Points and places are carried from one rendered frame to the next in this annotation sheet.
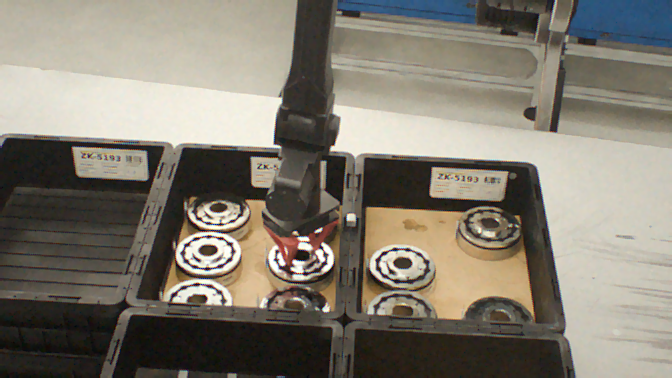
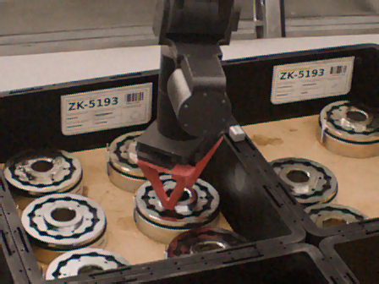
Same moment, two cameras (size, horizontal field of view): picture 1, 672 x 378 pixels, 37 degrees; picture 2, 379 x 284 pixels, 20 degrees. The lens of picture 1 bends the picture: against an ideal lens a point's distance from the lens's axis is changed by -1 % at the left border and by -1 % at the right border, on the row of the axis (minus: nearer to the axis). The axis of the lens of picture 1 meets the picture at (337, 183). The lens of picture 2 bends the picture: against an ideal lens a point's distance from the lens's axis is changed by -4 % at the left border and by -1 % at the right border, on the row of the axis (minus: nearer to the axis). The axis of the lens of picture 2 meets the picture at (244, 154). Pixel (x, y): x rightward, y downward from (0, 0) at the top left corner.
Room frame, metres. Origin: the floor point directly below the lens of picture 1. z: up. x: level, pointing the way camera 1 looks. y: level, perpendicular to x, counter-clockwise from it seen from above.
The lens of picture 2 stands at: (0.22, 0.46, 1.60)
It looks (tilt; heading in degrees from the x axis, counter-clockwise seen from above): 32 degrees down; 333
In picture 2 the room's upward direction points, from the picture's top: 5 degrees clockwise
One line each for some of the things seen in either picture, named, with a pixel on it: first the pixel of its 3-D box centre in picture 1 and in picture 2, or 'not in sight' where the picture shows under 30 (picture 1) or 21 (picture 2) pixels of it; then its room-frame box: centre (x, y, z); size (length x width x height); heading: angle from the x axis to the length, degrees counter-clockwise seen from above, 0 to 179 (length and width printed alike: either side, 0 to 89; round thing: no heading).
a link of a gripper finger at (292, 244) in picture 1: (294, 237); (174, 170); (1.18, 0.06, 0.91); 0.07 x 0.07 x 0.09; 42
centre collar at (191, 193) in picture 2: (301, 256); (178, 196); (1.19, 0.05, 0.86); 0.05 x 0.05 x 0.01
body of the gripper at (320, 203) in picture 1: (300, 196); (182, 112); (1.19, 0.05, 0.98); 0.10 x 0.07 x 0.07; 132
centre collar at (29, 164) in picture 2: (218, 208); (41, 167); (1.30, 0.19, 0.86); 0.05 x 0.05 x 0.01
